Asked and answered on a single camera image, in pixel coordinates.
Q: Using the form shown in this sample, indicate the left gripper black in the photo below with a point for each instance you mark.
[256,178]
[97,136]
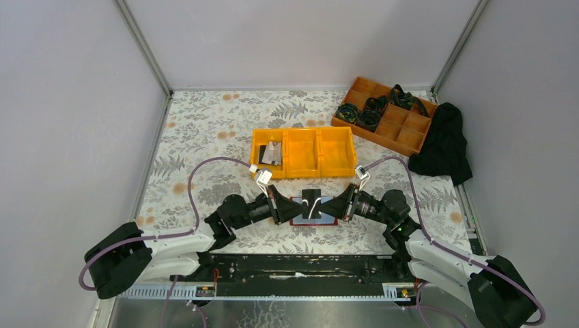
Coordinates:
[282,209]

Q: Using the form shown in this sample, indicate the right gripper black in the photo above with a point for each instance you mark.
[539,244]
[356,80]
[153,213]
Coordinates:
[340,206]

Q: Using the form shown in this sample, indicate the grey credit card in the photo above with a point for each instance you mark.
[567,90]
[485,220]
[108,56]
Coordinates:
[273,153]

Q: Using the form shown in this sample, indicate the yellow three-compartment bin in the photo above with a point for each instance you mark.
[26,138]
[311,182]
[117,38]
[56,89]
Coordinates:
[326,152]

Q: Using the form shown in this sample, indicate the black credit card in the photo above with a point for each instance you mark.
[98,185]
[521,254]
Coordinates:
[311,198]

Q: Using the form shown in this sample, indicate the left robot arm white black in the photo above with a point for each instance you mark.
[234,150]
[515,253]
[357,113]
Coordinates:
[130,254]

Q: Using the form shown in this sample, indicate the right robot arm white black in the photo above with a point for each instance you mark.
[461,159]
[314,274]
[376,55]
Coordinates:
[489,285]

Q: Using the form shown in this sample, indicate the black white striped card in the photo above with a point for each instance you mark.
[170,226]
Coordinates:
[261,154]

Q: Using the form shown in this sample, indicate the black cloth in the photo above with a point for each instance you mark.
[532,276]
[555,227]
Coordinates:
[443,152]

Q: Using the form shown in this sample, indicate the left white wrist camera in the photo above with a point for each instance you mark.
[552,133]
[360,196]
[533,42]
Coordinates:
[261,178]

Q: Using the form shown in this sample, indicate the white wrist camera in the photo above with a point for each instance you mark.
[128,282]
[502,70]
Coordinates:
[363,176]
[261,178]

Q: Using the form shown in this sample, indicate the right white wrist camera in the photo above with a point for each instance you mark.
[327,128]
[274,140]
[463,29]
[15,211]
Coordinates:
[363,176]

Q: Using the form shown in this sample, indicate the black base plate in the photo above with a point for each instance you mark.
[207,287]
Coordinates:
[262,269]

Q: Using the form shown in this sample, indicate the aluminium slotted rail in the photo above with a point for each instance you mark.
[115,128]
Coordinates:
[278,291]

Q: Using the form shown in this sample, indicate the right aluminium corner post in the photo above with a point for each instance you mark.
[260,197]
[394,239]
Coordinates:
[459,46]

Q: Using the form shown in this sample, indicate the aluminium corner post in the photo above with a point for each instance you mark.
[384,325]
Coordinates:
[459,46]
[143,46]

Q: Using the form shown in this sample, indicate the left aluminium corner post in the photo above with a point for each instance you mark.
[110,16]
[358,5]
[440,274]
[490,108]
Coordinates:
[143,46]

